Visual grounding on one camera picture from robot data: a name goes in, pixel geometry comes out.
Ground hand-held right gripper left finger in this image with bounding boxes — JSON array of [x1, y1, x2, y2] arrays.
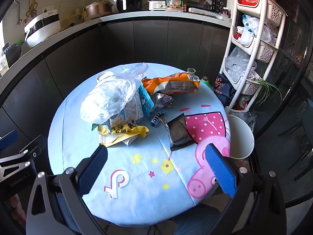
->
[[26, 144, 109, 235]]

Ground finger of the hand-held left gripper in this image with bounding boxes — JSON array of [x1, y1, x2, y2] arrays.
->
[[0, 130, 19, 150], [0, 135, 47, 177]]

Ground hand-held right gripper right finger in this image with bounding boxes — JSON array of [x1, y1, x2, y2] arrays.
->
[[204, 143, 288, 235]]

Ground white trash bin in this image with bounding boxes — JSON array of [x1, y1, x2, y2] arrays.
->
[[226, 114, 255, 159]]

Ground blue white carton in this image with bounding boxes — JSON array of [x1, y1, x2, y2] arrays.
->
[[109, 98, 145, 128]]

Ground orange snack bag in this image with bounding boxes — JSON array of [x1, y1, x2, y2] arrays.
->
[[142, 72, 200, 95]]

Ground yellow snack wrapper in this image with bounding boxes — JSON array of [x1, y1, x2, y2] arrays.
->
[[98, 124, 149, 147]]

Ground light blue printed tablecloth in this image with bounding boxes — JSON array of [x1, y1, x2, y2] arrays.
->
[[48, 62, 231, 227]]

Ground brown snack wrapper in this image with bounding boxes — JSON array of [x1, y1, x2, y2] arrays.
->
[[166, 113, 195, 151]]

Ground person's right leg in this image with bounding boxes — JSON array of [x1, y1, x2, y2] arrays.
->
[[171, 203, 222, 235]]

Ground clear crumpled floor bag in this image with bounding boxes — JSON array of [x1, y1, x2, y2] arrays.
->
[[242, 111, 259, 131]]

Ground red white plastic bag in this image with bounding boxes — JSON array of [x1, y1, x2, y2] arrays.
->
[[238, 95, 252, 110]]

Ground clear plastic bag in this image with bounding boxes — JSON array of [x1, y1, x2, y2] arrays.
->
[[80, 63, 149, 125]]

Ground glass sliding door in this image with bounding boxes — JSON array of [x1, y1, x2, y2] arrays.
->
[[249, 0, 313, 208]]

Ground navy shopping bag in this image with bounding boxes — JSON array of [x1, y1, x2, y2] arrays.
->
[[213, 73, 238, 108]]

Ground small blue candy wrapper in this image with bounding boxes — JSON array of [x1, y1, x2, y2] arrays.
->
[[149, 111, 165, 128]]

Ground black ribbed pot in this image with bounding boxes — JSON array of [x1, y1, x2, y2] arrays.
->
[[2, 42, 24, 67]]

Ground silver foil snack wrapper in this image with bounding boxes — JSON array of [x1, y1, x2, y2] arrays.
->
[[153, 93, 174, 110]]

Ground white paper cup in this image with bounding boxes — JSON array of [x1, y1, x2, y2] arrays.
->
[[96, 71, 115, 84]]

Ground green leafy plant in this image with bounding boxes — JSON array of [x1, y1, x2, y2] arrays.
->
[[254, 78, 282, 106]]

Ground clear plastic bags bundle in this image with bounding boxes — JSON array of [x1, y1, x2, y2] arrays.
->
[[225, 46, 258, 82]]

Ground white rice cooker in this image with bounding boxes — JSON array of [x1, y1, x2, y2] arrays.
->
[[24, 9, 61, 48]]

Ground crumpled white plastic bag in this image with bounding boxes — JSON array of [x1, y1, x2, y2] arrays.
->
[[235, 26, 278, 46]]

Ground dark kitchen counter cabinet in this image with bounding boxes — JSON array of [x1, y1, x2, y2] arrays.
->
[[0, 11, 233, 157]]

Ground white blue plastic bag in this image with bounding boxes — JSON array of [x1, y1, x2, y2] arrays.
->
[[242, 15, 260, 38]]

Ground metal cooking pot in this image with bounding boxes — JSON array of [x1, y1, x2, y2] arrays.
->
[[84, 1, 114, 20]]

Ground long white wrap box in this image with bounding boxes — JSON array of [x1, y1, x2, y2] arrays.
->
[[188, 7, 223, 19]]

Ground white storage rack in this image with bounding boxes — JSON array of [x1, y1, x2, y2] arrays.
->
[[219, 0, 286, 114]]

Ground yellow hose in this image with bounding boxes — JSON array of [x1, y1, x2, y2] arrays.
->
[[26, 0, 41, 21]]

